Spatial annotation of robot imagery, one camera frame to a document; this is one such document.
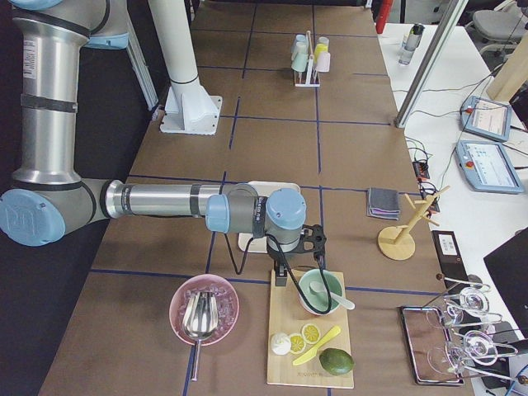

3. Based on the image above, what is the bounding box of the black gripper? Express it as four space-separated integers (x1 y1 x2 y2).
266 245 288 287

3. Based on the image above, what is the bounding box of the green cup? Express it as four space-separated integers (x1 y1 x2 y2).
291 53 309 73

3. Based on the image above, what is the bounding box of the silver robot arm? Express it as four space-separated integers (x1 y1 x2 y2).
1 1 310 281

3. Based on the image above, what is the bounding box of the beige plastic tray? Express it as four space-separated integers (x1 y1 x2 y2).
237 181 301 253

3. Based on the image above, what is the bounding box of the reflective metal tray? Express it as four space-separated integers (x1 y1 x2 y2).
398 306 464 386

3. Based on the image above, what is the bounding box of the white cup rack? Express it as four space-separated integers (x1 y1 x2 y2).
290 31 320 87

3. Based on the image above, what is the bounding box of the pink cup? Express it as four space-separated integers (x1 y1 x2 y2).
316 51 331 73

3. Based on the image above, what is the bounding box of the yellow cup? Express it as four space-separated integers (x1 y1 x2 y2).
313 36 329 61

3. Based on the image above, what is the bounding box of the white plastic spoon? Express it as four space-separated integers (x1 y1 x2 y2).
309 281 356 310

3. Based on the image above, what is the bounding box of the green ceramic bowl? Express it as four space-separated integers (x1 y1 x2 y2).
299 269 344 311

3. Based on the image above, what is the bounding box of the pink bowl with ice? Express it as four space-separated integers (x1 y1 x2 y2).
169 274 239 346

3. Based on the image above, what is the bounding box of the upper lemon slice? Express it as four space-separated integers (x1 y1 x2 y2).
300 323 322 345

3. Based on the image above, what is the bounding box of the lemon slice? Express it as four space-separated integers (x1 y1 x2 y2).
288 332 306 355
300 323 322 345

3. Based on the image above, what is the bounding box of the lower lemon slice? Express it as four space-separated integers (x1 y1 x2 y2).
288 332 306 355

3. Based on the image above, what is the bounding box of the bamboo cutting board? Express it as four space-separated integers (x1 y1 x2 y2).
266 268 356 389

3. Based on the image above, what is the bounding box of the yellow plastic knife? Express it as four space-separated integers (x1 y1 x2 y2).
292 325 342 366

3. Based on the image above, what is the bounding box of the metal ice scoop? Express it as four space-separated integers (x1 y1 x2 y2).
182 291 219 381

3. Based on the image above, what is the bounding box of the green avocado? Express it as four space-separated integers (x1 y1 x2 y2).
318 348 355 375

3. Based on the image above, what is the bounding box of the wooden mug tree stand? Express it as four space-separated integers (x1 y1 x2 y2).
377 186 450 261

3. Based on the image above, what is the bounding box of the folded grey cloth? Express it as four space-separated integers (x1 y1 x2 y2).
366 187 400 220

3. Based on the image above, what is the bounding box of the black box with label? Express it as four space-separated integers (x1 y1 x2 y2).
431 230 468 281

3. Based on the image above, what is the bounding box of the small circuit board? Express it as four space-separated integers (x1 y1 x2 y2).
412 160 430 181

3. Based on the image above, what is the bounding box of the wine glass rack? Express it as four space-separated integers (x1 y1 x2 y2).
427 273 527 385

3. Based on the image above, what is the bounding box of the lower teach pendant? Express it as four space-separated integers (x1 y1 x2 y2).
455 140 525 194

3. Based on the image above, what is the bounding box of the teach pendant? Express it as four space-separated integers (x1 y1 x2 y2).
455 140 525 194
460 96 512 143

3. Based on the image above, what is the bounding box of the upper teach pendant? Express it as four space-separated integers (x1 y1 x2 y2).
460 96 512 143

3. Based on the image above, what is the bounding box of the clear water bottle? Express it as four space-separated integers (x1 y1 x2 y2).
398 24 425 65

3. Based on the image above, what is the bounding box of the office chair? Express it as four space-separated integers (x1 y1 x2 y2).
465 1 527 54

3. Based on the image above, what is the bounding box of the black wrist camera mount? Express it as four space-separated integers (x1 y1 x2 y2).
295 224 327 263

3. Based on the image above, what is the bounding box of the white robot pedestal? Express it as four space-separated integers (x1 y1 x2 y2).
148 0 223 135

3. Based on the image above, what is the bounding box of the aluminium frame post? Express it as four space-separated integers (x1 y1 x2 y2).
394 0 468 128

